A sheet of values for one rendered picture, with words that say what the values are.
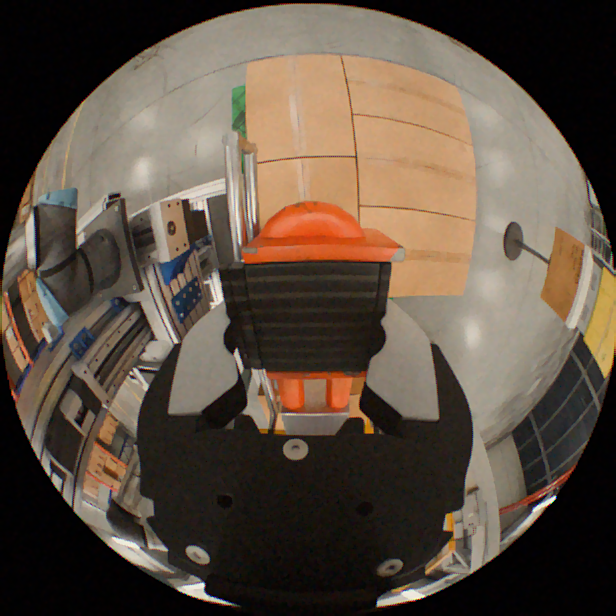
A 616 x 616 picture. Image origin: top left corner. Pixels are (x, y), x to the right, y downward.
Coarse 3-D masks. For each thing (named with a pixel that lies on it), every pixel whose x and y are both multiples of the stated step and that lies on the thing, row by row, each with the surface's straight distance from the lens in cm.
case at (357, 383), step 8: (272, 384) 76; (352, 384) 74; (360, 384) 75; (352, 392) 72; (360, 392) 73; (264, 400) 75; (352, 400) 74; (264, 408) 80; (352, 408) 79; (280, 416) 84; (352, 416) 85; (360, 416) 86; (280, 424) 90
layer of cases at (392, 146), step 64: (256, 64) 110; (320, 64) 105; (384, 64) 114; (256, 128) 89; (320, 128) 86; (384, 128) 91; (448, 128) 109; (320, 192) 81; (384, 192) 86; (448, 192) 100; (448, 256) 105
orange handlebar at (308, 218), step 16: (288, 208) 11; (304, 208) 11; (320, 208) 11; (336, 208) 11; (272, 224) 11; (288, 224) 10; (304, 224) 10; (320, 224) 10; (336, 224) 10; (352, 224) 11; (288, 384) 16; (336, 384) 16; (288, 400) 18; (304, 400) 20; (336, 400) 18
